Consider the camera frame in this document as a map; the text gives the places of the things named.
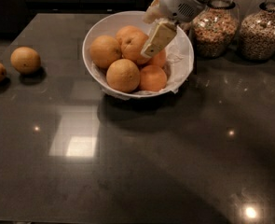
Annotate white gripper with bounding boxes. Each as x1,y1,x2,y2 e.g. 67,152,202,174
141,0,205,58

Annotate top centre orange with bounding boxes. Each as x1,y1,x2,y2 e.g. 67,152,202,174
121,31,149,65

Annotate back orange in bowl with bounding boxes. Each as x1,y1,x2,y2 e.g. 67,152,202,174
116,25,141,45

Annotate orange in bowl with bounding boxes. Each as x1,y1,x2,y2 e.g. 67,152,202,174
116,25,141,45
147,49,166,68
139,65,167,91
106,59,140,93
89,35,122,69

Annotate white plastic bowl liner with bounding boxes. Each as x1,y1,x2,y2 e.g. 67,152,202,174
91,14,194,102

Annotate right rear orange in bowl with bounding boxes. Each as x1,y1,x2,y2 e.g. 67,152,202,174
147,49,166,68

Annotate white bowl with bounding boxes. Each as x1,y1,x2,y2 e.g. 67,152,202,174
81,10,195,99

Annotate front right orange in bowl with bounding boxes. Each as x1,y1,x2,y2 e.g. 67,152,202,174
139,65,167,91

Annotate left orange in bowl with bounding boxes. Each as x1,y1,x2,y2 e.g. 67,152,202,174
89,35,122,69

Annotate middle glass jar with cereal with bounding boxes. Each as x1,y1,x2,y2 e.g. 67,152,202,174
191,0,240,58

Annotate right glass jar with grains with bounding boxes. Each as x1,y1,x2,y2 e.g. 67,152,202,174
238,0,275,61

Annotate orange on table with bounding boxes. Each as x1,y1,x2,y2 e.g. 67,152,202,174
10,47,41,75

